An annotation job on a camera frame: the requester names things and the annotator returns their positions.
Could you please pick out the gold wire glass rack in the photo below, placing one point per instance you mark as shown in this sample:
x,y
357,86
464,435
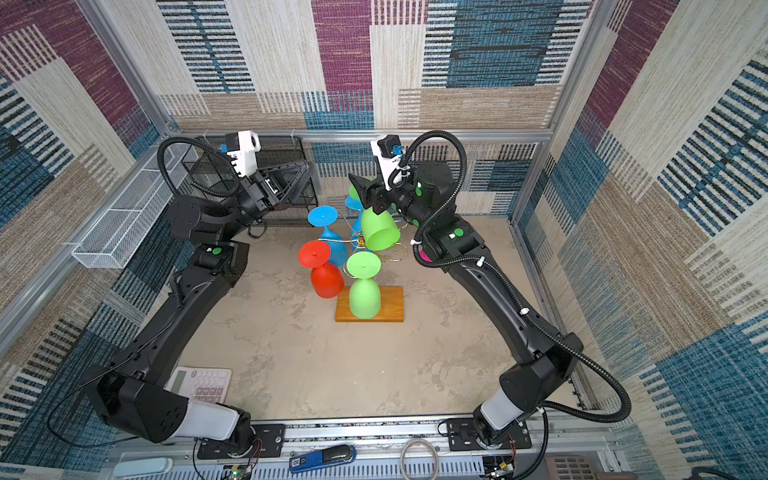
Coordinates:
x,y
343,226

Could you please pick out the red wine glass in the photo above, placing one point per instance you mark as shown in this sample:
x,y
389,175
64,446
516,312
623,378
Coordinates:
x,y
325,277

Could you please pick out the wooden rack base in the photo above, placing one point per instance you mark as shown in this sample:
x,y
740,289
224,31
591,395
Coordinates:
x,y
392,306

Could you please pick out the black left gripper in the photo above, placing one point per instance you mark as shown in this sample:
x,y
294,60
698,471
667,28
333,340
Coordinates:
x,y
263,195

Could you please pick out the black mesh shelf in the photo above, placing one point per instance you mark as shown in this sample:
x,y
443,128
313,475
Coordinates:
x,y
212,175

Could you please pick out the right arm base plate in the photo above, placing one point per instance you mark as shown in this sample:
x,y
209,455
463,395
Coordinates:
x,y
461,436

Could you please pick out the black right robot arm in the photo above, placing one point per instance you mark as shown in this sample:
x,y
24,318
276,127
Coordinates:
x,y
422,182

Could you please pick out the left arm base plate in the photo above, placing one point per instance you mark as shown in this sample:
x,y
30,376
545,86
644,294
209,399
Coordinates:
x,y
260,440

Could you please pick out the aluminium mounting rail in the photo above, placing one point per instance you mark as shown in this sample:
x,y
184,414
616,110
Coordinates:
x,y
399,447

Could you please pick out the green wine glass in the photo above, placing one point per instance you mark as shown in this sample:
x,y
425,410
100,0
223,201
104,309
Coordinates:
x,y
364,294
379,231

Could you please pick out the light blue flat device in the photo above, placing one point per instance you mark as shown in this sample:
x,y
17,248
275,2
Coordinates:
x,y
133,469

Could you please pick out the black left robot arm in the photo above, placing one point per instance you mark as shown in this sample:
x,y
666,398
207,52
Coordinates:
x,y
129,394

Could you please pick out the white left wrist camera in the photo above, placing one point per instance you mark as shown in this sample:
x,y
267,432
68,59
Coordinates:
x,y
241,148

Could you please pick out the left blue wine glass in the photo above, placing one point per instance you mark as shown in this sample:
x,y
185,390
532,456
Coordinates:
x,y
324,217

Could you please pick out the white pink calculator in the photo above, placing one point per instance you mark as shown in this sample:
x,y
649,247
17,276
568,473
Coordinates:
x,y
208,385

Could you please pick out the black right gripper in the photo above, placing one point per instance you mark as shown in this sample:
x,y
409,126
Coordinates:
x,y
369,192

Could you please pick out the blue black stapler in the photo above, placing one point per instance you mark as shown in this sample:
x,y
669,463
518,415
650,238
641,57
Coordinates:
x,y
321,459

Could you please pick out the white wire basket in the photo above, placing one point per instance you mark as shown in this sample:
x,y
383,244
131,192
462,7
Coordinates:
x,y
121,225

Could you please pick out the back blue wine glass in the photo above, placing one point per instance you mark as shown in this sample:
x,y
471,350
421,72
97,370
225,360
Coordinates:
x,y
356,206

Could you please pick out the blue wine glass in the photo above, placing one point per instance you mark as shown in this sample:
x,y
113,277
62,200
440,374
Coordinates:
x,y
356,206
324,217

